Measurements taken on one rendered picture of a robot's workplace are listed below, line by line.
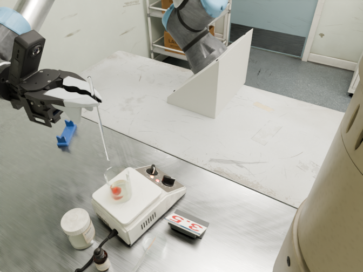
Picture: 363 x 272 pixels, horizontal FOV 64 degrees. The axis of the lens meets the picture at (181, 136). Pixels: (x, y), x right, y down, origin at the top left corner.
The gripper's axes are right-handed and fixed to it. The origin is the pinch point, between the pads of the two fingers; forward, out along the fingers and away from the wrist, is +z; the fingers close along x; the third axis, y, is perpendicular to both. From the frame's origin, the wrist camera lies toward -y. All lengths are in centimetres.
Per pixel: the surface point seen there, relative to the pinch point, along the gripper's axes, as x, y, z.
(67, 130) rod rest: -20, 35, -32
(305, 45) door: -292, 111, 39
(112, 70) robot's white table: -60, 37, -42
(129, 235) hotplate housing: 7.2, 29.6, 7.6
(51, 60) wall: -104, 72, -126
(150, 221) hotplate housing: 1.4, 31.5, 9.5
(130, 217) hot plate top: 5.0, 25.8, 7.1
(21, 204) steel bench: 8.0, 35.6, -24.8
